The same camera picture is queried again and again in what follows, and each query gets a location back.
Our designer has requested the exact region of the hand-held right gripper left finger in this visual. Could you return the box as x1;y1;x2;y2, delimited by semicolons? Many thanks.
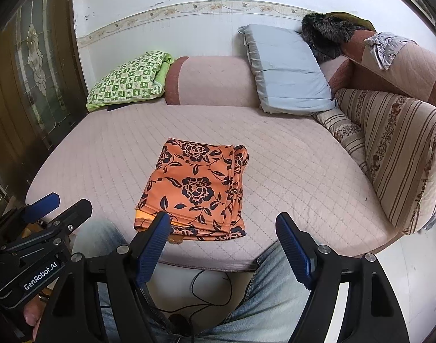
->
35;212;171;343

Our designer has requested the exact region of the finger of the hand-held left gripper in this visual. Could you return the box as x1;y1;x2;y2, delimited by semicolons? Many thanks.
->
22;192;61;224
43;198;93;238

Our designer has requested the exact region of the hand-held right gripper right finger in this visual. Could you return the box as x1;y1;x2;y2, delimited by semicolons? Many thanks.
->
275;212;410;343

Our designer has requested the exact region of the orange black floral garment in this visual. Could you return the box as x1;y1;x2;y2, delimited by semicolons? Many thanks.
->
133;137;250;243

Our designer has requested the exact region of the person's left hand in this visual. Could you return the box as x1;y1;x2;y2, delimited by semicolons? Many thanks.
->
24;291;49;327

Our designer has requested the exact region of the person's left leg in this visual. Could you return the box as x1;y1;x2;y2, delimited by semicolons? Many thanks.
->
72;220;183;343

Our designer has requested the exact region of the pink quilted mattress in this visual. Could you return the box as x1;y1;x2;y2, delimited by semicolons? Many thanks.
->
25;29;436;272

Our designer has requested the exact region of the wooden door with glass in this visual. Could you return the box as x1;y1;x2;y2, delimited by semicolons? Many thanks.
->
0;0;88;204

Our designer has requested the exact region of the small striped floral cushion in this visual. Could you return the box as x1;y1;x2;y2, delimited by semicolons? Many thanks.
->
313;109;370;176

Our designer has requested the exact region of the large striped floral cushion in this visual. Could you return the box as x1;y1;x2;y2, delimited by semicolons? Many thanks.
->
334;87;436;236

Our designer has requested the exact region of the green checked pillow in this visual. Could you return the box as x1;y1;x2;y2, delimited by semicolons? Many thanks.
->
86;51;176;112

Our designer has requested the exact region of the grey-blue pillow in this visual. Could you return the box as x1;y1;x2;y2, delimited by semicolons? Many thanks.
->
237;24;338;115

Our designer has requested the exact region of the fur-trimmed dark jacket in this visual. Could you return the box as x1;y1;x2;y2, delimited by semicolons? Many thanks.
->
301;12;378;63

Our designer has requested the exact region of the white patterned cloth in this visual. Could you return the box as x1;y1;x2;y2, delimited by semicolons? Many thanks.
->
364;31;419;71

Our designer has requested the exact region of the black cable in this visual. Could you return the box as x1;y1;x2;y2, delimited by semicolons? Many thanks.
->
100;270;235;343

